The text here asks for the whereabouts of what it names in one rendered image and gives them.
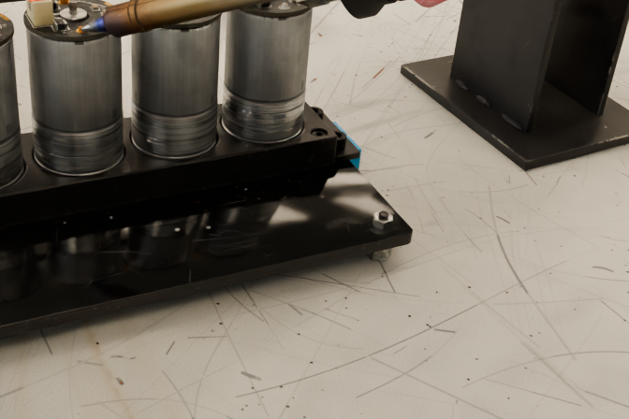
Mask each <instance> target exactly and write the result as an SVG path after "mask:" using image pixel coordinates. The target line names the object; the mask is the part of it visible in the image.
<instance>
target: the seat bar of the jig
mask: <svg viewBox="0 0 629 419"><path fill-rule="evenodd" d="M222 105H223V103H222V104H218V109H217V131H216V145H215V147H214V148H213V149H212V150H211V151H209V152H207V153H205V154H203V155H200V156H198V157H195V158H190V159H182V160H169V159H161V158H156V157H152V156H150V155H147V154H145V153H143V152H140V151H139V150H137V149H136V148H135V147H134V145H133V144H132V127H131V117H128V118H124V159H123V161H122V162H121V163H120V164H119V165H118V166H117V167H115V168H113V169H111V170H109V171H107V172H104V173H101V174H97V175H93V176H87V177H67V176H61V175H56V174H53V173H50V172H48V171H46V170H44V169H42V168H41V167H39V166H38V165H37V164H36V162H35V155H34V141H33V132H30V133H23V134H22V156H23V168H24V173H23V175H22V177H21V178H20V179H19V180H18V181H17V182H15V183H14V184H12V185H10V186H9V187H8V188H5V189H3V190H0V227H4V226H9V225H14V224H23V223H29V222H33V221H38V220H44V219H49V218H53V217H59V216H64V215H68V214H74V213H79V212H84V211H89V210H98V209H103V208H108V207H113V206H118V205H123V204H128V203H133V202H139V201H143V200H148V199H154V198H158V197H163V196H169V195H177V194H183V193H188V192H193V191H198V190H203V189H208V188H213V187H218V186H223V185H229V184H233V183H238V182H244V181H252V180H258V179H263V178H267V177H273V176H278V175H283V174H288V173H293V172H298V171H302V170H308V169H313V168H318V167H323V166H332V165H334V163H335V154H336V146H337V138H338V136H337V135H336V134H335V133H334V132H333V131H332V130H331V128H330V127H329V126H328V125H327V124H326V123H325V122H324V121H323V120H322V119H321V118H320V117H319V116H318V115H317V114H316V113H315V111H314V110H313V109H312V108H311V107H310V106H309V105H308V104H307V103H306V102H305V103H304V112H303V123H302V132H301V133H300V134H299V135H298V136H297V137H295V138H293V139H291V140H288V141H286V142H281V143H274V144H259V143H252V142H247V141H243V140H240V139H238V138H235V137H233V136H231V135H230V134H228V133H227V132H226V131H225V130H224V129H223V127H222Z"/></svg>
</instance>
